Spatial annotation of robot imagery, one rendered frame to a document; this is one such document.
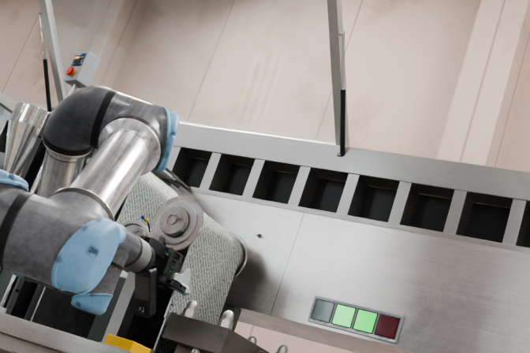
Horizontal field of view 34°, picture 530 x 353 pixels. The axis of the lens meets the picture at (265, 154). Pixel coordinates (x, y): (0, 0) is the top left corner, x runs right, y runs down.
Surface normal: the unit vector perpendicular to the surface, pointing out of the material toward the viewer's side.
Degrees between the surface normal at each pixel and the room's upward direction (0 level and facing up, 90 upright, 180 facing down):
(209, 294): 90
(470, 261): 90
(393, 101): 90
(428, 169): 90
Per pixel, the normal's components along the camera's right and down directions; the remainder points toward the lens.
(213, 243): 0.86, 0.13
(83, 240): 0.21, -0.44
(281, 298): -0.41, -0.42
